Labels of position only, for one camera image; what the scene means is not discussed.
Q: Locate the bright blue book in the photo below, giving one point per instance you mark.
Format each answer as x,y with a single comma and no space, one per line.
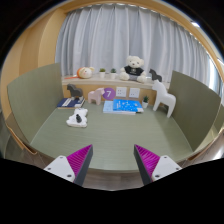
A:
126,105

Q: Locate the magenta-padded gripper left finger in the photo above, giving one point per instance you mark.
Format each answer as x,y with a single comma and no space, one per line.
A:
65,166

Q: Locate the ceiling light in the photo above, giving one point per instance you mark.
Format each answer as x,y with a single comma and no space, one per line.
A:
195,24

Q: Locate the cream teddy bear black shirt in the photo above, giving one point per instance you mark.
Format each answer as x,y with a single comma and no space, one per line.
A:
134,63

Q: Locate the olive green partition panel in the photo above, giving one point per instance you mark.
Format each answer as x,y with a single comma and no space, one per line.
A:
196,103
33,96

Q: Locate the small dark horse figure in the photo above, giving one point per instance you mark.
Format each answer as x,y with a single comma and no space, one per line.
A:
155,76

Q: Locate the large white wooden horse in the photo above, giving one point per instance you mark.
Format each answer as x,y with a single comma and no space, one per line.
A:
163,96

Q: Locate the white bear-shaped power strip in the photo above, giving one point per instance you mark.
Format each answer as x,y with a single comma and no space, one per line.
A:
71,120

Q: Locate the cream and orange plush toy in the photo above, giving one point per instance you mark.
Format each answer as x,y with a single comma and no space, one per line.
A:
86,72

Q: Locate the purple round number disc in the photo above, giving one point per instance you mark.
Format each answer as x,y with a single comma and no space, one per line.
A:
109,93

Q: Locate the beige window ledge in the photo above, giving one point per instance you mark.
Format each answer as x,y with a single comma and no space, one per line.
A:
110,81

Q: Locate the white wall socket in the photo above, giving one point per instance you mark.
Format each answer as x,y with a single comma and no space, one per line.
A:
121,92
134,93

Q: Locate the pink wooden horse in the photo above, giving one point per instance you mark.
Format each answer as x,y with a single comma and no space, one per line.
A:
96,95

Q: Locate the small potted plant white pot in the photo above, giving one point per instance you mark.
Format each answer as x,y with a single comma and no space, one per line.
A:
113,74
145,103
102,74

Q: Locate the grey pleated curtain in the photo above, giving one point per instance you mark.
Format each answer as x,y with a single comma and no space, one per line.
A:
106,36

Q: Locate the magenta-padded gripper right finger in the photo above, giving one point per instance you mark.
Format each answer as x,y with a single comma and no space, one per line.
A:
160,166

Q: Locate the navy blue book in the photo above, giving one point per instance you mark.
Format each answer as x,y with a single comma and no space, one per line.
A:
66,102

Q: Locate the dark grey wooden horse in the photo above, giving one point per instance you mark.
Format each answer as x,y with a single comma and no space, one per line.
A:
74,90

